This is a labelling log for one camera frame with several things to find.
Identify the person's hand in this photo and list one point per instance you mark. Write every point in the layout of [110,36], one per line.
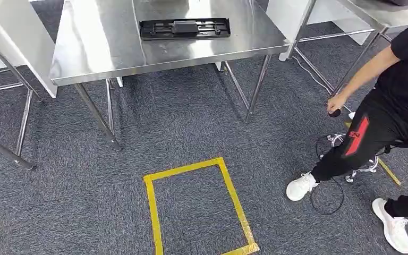
[336,102]

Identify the small black handheld device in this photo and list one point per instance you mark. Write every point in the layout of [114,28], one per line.
[335,113]

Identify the black plastic slotted panel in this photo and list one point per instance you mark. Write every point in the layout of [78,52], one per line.
[186,28]

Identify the person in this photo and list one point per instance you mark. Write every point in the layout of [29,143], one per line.
[401,91]

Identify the chrome wheeled stool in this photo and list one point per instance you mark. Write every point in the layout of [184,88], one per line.
[369,168]

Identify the yellow tape strip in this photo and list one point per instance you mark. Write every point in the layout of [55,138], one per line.
[388,171]

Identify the steel table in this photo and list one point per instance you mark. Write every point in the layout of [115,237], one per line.
[14,35]
[102,42]
[366,10]

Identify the yellow tape square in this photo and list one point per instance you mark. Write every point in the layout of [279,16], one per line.
[153,211]

